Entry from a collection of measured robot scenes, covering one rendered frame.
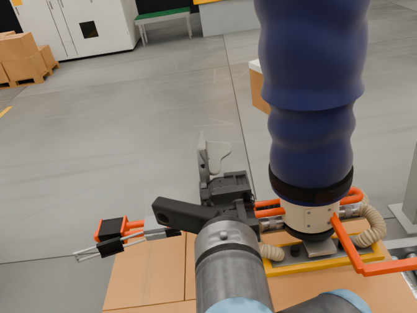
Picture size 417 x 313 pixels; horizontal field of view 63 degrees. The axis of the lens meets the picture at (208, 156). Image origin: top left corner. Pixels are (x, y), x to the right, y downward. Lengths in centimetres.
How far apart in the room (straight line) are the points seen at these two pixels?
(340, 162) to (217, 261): 53
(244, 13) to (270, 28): 753
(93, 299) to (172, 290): 97
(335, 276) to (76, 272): 206
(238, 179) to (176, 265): 134
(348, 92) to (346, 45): 10
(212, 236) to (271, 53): 43
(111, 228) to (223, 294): 72
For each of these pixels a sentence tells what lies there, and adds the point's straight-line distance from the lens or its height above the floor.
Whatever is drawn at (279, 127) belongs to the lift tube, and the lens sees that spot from 83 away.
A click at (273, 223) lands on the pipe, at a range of 106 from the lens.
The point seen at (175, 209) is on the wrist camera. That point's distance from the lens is 53.
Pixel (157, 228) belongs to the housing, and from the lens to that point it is 102.
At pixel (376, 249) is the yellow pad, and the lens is 111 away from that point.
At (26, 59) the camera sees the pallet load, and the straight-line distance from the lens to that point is 758.
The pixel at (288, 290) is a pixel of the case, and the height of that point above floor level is 94.
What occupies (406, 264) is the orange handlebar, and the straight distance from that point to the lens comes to 93.
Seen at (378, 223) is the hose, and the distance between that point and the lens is 109.
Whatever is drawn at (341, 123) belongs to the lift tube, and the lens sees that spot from 82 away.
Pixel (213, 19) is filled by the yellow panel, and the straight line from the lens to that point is 824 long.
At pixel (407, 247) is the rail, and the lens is 189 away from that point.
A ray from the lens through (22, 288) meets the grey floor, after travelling 299.
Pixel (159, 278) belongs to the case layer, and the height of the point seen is 54.
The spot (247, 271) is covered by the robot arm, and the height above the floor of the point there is 161.
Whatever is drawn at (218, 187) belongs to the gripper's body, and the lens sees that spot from 53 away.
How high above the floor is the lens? 194
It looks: 33 degrees down
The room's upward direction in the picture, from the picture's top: 10 degrees counter-clockwise
